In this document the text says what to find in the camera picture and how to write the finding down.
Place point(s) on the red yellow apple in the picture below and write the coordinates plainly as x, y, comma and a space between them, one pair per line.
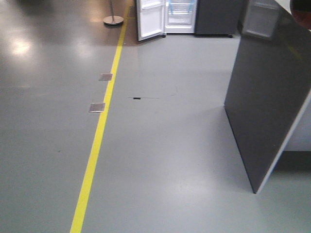
301, 11

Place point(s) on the fridge door with shelves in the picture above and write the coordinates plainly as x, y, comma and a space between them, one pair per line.
150, 18

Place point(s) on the white open fridge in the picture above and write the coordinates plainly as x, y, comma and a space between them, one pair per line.
180, 16

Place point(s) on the silver sign stand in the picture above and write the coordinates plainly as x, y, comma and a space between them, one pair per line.
113, 20

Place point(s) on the grey stone kitchen counter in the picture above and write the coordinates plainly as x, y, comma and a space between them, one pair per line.
268, 101

